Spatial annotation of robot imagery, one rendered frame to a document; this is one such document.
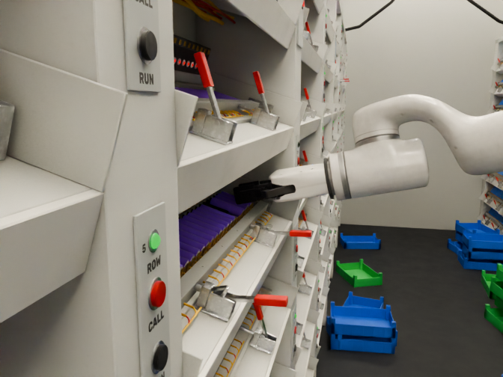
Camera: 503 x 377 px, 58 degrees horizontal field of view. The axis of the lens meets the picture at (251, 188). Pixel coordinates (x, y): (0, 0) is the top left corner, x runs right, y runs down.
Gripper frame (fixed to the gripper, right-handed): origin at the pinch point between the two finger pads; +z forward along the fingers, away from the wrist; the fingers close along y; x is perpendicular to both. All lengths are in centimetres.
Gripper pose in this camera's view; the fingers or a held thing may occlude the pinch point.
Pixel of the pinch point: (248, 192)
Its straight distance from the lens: 84.9
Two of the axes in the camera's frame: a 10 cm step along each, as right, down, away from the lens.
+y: -2.2, 1.8, -9.6
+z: -9.5, 1.7, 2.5
